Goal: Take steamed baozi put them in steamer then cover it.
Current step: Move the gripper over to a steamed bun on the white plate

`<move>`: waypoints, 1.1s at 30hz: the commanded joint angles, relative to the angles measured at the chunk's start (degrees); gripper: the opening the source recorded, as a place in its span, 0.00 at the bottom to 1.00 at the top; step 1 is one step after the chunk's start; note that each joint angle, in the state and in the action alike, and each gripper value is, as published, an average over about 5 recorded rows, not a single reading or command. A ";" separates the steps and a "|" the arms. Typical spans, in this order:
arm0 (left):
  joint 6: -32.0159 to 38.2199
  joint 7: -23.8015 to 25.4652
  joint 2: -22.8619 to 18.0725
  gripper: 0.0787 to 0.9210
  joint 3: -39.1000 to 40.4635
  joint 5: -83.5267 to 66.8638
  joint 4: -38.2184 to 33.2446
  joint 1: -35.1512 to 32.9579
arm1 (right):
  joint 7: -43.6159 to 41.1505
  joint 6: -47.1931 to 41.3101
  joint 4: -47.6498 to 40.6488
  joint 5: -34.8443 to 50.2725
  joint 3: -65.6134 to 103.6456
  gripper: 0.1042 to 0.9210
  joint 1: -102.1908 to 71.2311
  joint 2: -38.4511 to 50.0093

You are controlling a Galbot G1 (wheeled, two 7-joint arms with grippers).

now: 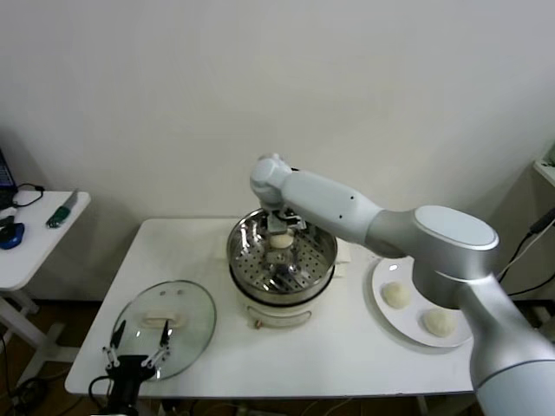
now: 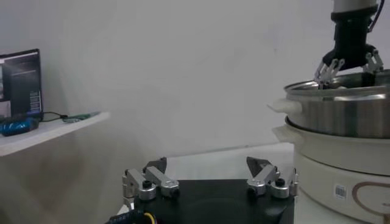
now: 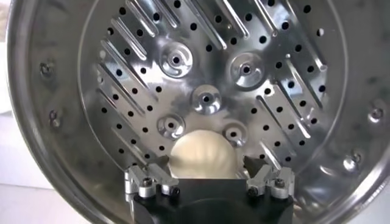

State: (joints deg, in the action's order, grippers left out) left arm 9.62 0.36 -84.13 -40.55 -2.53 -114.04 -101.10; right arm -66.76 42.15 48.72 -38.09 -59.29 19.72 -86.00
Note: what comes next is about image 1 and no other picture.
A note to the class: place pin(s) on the white round plate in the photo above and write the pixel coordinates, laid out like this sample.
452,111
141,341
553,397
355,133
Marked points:
390,320

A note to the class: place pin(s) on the laptop screen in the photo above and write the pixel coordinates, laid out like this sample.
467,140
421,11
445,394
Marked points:
6,173

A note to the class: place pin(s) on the white side table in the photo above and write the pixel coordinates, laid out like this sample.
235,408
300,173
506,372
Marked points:
43,242

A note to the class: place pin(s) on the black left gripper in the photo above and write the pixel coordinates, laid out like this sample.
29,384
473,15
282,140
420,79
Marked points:
128,368

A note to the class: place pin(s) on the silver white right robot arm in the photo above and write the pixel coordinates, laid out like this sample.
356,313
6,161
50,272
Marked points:
329,203

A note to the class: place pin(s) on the white electric cooking pot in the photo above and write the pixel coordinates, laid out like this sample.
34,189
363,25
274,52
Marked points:
277,314

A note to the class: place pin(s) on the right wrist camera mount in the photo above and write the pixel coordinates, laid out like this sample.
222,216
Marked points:
297,220

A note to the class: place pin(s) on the white steamed baozi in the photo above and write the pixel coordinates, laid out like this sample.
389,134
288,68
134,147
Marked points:
280,241
395,295
439,323

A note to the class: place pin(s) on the white shelf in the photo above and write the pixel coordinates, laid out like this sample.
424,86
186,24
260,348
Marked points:
545,171

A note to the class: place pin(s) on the perforated steel steamer basket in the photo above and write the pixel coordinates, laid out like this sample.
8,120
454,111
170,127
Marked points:
312,260

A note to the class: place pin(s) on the blue computer mouse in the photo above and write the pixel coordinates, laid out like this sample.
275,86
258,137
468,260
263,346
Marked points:
11,236

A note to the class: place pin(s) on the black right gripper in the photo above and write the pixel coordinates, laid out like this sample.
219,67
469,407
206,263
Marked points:
277,223

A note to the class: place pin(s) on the glass pot lid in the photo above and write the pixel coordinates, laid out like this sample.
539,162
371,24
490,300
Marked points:
191,303

